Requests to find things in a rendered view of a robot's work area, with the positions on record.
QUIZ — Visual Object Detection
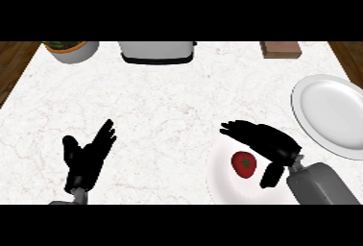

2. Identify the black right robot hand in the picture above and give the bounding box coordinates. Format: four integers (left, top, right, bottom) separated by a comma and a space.
218, 119, 303, 189

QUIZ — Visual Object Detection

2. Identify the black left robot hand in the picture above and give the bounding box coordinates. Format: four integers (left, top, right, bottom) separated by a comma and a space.
60, 118, 118, 194

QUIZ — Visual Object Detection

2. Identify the large white plate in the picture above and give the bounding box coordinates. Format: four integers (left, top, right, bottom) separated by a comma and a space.
290, 74, 363, 160

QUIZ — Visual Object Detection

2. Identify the small white plate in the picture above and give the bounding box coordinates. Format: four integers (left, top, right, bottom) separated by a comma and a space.
205, 133, 300, 206

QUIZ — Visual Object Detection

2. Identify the brown wooden block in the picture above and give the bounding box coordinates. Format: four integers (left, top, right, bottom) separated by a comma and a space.
259, 41, 303, 60

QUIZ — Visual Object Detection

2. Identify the grey plant pot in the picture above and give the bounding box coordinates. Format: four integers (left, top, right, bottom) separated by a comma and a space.
41, 41, 100, 64

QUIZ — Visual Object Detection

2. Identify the silver toaster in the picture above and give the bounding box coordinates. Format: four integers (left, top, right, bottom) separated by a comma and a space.
118, 41, 199, 65

